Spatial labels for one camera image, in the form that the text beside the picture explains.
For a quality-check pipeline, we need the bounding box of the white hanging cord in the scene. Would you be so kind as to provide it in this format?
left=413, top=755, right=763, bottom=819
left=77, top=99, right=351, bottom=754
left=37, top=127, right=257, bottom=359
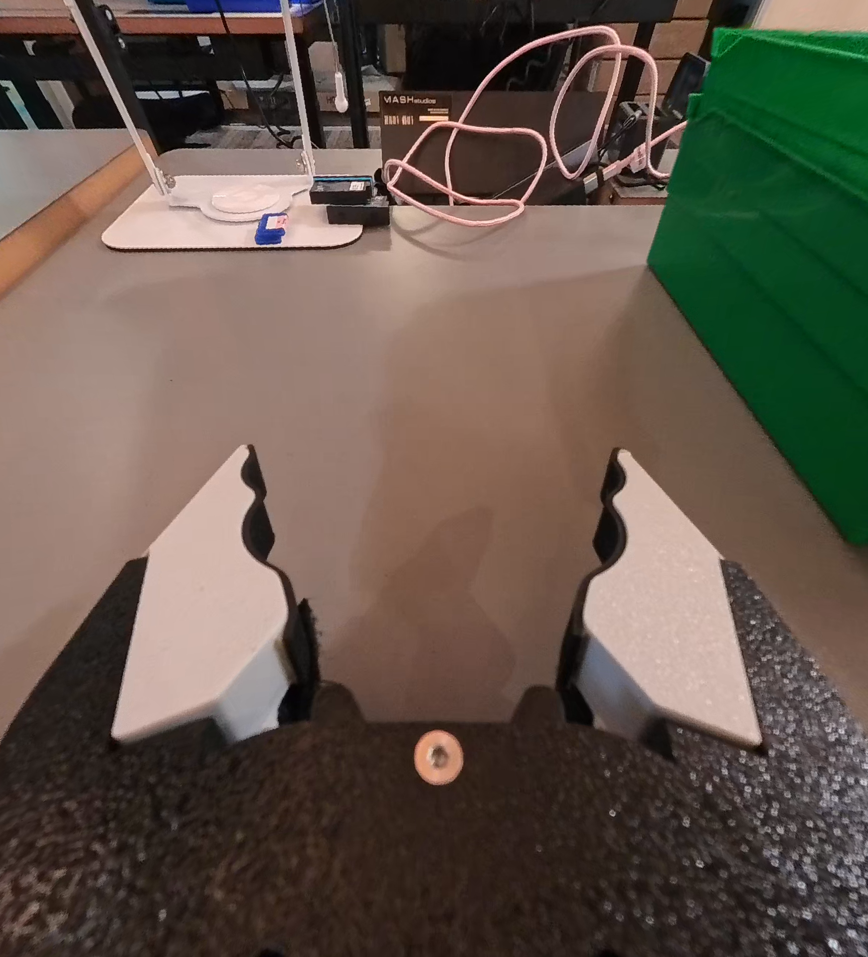
left=325, top=0, right=349, bottom=113

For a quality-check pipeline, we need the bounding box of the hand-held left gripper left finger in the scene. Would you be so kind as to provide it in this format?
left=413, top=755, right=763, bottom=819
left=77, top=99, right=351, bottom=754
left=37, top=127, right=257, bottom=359
left=110, top=445, right=323, bottom=745

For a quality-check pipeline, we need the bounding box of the white round disc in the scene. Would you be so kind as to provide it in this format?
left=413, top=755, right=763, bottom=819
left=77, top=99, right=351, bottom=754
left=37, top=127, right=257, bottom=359
left=209, top=183, right=285, bottom=221

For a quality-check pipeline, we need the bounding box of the pink cable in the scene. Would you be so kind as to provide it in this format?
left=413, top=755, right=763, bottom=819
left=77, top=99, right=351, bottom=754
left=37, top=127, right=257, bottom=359
left=385, top=24, right=693, bottom=225

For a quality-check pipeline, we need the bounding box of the grey side table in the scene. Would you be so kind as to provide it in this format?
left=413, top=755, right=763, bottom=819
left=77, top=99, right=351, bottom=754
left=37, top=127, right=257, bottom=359
left=0, top=129, right=160, bottom=330

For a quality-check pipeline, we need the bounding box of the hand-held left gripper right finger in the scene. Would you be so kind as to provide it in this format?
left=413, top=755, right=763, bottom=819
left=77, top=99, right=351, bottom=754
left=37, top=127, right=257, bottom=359
left=555, top=447, right=765, bottom=750

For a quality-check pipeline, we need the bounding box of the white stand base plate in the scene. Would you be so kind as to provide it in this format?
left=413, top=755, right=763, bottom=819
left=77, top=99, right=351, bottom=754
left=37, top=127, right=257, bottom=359
left=63, top=0, right=366, bottom=251

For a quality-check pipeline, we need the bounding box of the wooden workbench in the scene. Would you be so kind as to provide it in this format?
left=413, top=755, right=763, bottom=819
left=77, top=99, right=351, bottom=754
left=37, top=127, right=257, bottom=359
left=0, top=9, right=308, bottom=151

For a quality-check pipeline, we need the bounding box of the black cardboard box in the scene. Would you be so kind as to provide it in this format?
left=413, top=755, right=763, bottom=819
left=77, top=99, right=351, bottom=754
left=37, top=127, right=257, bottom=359
left=380, top=90, right=678, bottom=206

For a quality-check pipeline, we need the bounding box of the black box blue stripe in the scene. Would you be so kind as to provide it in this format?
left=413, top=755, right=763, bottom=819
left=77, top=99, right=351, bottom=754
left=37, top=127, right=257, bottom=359
left=310, top=175, right=375, bottom=206

